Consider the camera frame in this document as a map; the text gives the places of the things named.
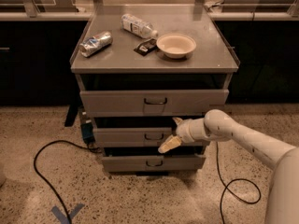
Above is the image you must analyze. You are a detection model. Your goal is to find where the white paper bowl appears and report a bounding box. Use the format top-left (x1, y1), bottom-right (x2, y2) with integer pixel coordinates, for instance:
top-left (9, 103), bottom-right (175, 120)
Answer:
top-left (156, 34), bottom-right (197, 59)

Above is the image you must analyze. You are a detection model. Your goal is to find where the grey metal drawer cabinet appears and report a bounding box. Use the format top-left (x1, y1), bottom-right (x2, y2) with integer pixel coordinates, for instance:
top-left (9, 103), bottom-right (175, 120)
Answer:
top-left (71, 5), bottom-right (239, 159)

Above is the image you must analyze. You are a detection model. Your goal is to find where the crushed silver can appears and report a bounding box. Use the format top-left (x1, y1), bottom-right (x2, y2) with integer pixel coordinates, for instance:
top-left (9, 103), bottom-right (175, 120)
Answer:
top-left (79, 31), bottom-right (113, 57)

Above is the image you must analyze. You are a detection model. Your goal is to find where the grey drawer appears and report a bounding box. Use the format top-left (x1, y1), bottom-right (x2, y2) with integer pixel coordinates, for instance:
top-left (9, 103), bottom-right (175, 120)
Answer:
top-left (102, 154), bottom-right (206, 173)
top-left (93, 126), bottom-right (216, 147)
top-left (80, 90), bottom-right (229, 118)

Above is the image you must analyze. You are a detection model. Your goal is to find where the black cable right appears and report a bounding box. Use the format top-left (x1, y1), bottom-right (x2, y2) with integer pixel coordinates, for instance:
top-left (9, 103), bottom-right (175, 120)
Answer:
top-left (214, 141), bottom-right (262, 224)

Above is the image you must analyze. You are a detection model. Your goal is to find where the black cable left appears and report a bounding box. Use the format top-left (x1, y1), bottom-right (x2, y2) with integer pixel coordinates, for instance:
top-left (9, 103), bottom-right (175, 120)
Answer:
top-left (33, 139), bottom-right (103, 224)

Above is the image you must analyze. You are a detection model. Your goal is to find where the black cable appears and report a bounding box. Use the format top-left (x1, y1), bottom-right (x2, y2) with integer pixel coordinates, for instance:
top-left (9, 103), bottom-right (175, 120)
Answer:
top-left (33, 139), bottom-right (103, 224)
top-left (214, 141), bottom-right (262, 224)

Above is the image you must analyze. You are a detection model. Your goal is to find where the blue tape cross marker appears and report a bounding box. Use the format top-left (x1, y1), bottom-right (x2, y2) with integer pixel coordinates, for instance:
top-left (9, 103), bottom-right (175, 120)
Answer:
top-left (50, 203), bottom-right (86, 224)

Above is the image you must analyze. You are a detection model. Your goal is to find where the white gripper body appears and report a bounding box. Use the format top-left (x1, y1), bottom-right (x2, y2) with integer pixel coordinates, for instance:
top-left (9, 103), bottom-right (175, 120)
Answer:
top-left (176, 119), bottom-right (201, 143)

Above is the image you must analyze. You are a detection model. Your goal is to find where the blue power adapter box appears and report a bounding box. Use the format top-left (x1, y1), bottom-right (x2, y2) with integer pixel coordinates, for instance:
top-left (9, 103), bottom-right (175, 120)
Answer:
top-left (80, 122), bottom-right (95, 144)

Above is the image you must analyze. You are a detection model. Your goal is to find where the clear plastic water bottle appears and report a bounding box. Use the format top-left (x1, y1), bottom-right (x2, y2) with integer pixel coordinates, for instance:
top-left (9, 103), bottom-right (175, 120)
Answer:
top-left (121, 14), bottom-right (158, 38)

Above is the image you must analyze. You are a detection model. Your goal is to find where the black snack packet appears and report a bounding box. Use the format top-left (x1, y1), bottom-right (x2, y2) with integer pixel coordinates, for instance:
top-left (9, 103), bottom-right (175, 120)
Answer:
top-left (135, 38), bottom-right (157, 56)

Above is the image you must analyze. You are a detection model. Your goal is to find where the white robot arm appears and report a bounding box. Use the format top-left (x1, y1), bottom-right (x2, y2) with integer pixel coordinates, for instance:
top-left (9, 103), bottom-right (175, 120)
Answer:
top-left (158, 109), bottom-right (299, 224)

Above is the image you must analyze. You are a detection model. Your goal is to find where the grey bottom drawer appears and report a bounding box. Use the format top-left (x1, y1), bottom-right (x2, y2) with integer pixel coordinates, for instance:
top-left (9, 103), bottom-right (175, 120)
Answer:
top-left (102, 154), bottom-right (206, 173)

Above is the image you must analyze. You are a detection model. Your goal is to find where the grey top drawer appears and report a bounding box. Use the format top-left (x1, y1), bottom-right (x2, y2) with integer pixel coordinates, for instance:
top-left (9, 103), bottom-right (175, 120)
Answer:
top-left (80, 90), bottom-right (229, 118)

